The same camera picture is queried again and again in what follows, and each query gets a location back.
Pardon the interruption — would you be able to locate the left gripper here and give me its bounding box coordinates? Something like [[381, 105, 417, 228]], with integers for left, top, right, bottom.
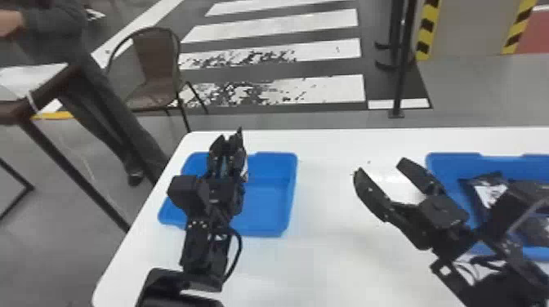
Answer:
[[199, 127, 249, 222]]

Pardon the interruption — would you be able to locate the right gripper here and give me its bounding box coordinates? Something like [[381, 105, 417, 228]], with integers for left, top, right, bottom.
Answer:
[[352, 156, 476, 259]]

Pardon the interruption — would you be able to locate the blue tray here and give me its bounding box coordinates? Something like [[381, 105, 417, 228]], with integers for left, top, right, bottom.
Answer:
[[425, 151, 549, 263], [157, 150, 299, 238]]

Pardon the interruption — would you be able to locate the brown chair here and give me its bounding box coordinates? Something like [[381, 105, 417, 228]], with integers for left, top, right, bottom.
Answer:
[[104, 26, 210, 133]]

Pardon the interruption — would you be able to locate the person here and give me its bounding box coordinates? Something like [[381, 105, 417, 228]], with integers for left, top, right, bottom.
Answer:
[[0, 0, 171, 188]]

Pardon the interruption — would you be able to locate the white side table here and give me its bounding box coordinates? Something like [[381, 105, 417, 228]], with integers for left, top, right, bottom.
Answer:
[[0, 62, 132, 234]]

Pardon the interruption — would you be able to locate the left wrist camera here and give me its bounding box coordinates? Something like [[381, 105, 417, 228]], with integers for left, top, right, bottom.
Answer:
[[167, 174, 211, 212]]

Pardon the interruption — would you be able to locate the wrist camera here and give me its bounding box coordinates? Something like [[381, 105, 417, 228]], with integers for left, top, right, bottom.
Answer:
[[167, 174, 211, 212], [486, 180, 549, 247]]

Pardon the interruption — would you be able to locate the black cable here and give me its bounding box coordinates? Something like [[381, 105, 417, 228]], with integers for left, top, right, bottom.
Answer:
[[221, 226, 243, 282]]

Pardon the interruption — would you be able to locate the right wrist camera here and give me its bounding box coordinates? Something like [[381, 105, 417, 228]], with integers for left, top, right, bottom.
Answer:
[[486, 180, 549, 247]]

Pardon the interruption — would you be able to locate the yellow black striped post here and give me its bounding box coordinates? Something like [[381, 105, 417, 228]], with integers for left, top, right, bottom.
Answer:
[[501, 0, 538, 56], [414, 0, 441, 62]]

